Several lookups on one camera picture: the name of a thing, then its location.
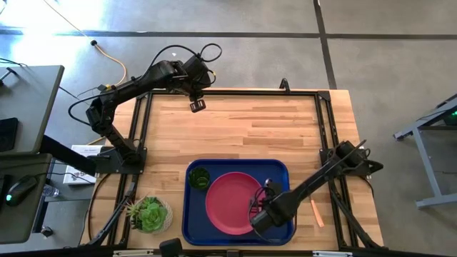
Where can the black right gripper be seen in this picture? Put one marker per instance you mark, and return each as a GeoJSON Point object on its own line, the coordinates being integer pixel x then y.
{"type": "Point", "coordinates": [271, 217]}

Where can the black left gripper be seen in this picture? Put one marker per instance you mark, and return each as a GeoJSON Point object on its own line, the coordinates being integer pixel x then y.
{"type": "Point", "coordinates": [198, 76]}

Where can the red round plate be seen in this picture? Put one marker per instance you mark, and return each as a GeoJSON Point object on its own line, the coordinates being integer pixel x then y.
{"type": "Point", "coordinates": [228, 203]}

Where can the green faceted plastic cup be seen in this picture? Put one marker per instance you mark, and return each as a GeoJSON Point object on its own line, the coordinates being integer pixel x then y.
{"type": "Point", "coordinates": [199, 178]}

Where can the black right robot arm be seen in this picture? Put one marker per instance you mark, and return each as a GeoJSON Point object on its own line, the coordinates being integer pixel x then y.
{"type": "Point", "coordinates": [314, 178]}

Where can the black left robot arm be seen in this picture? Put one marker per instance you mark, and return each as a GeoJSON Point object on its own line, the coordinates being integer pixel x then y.
{"type": "Point", "coordinates": [143, 80]}

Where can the blue plastic tray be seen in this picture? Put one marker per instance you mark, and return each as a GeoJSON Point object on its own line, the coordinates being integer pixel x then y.
{"type": "Point", "coordinates": [200, 221]}

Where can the orange plastic utensil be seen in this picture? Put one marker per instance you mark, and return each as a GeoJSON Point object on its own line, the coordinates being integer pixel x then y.
{"type": "Point", "coordinates": [316, 214]}

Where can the black clamp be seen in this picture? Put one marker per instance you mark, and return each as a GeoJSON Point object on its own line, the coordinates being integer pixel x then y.
{"type": "Point", "coordinates": [284, 85]}

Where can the succulent in white pot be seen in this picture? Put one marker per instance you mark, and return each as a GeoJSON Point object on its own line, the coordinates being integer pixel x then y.
{"type": "Point", "coordinates": [151, 216]}

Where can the black desk support bar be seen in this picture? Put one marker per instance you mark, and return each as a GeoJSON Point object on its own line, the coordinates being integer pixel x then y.
{"type": "Point", "coordinates": [68, 155]}

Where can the white printed paper box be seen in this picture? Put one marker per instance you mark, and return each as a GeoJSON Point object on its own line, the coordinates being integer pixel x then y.
{"type": "Point", "coordinates": [76, 176]}

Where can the grey desk top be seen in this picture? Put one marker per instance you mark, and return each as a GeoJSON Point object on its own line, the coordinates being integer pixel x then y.
{"type": "Point", "coordinates": [32, 103]}

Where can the clear water bottle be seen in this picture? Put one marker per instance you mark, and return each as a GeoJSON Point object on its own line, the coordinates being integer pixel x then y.
{"type": "Point", "coordinates": [51, 191]}

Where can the black flat pad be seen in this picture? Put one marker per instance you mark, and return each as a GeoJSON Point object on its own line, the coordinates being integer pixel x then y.
{"type": "Point", "coordinates": [7, 133]}

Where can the black caster wheel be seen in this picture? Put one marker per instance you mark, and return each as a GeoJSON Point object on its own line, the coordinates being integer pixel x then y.
{"type": "Point", "coordinates": [46, 231]}

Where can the black computer mouse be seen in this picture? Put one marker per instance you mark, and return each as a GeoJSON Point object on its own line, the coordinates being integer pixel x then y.
{"type": "Point", "coordinates": [19, 189]}

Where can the dark desk top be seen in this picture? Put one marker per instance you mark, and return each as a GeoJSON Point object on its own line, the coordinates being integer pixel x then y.
{"type": "Point", "coordinates": [21, 221]}

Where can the black aluminium table frame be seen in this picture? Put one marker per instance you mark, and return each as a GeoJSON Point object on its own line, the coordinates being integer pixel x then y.
{"type": "Point", "coordinates": [250, 92]}

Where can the black table-level camera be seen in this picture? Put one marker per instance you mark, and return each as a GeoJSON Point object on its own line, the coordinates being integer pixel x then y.
{"type": "Point", "coordinates": [170, 248]}

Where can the grey metal table frame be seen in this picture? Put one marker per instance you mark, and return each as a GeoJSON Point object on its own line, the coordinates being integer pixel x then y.
{"type": "Point", "coordinates": [425, 160]}

